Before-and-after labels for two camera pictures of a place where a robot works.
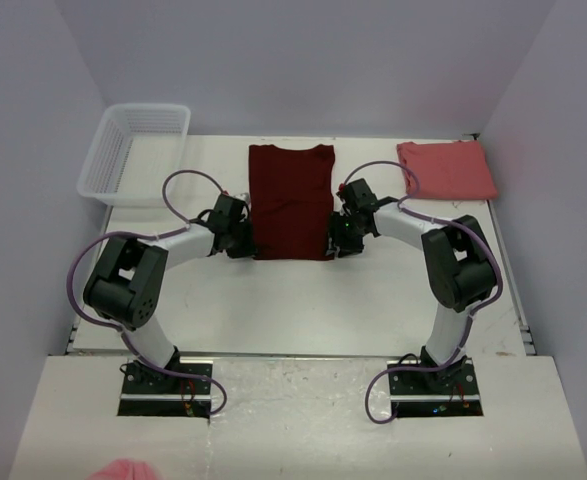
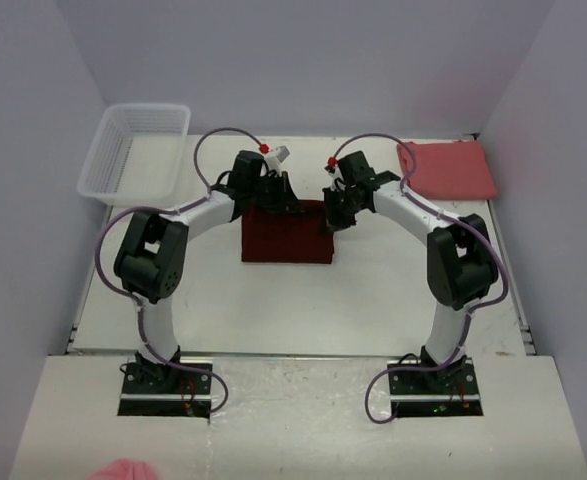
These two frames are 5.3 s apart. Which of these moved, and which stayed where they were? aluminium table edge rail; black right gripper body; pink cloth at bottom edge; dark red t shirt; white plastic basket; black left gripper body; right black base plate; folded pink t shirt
Moved: black right gripper body; dark red t shirt; black left gripper body
Stayed: right black base plate; aluminium table edge rail; folded pink t shirt; pink cloth at bottom edge; white plastic basket
